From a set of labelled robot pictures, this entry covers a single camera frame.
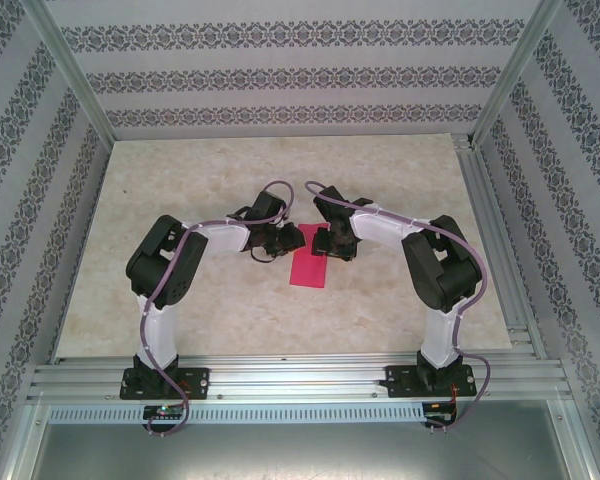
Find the aluminium frame leg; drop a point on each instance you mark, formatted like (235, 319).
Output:
(22, 440)
(577, 440)

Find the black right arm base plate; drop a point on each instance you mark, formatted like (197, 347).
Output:
(400, 380)

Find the grey sheet metal panel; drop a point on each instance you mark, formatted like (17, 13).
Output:
(300, 455)

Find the aluminium side rail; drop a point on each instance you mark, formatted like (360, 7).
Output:
(500, 250)

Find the aluminium frame post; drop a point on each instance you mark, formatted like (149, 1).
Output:
(70, 70)
(517, 70)

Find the aluminium mounting rail beam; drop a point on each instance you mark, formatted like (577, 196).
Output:
(300, 375)

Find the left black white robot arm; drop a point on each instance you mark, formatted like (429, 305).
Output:
(165, 260)

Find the pink cloth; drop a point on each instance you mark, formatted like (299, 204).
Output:
(307, 270)

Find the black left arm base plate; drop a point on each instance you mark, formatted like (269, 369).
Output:
(197, 382)

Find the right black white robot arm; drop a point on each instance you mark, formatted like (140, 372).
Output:
(440, 265)

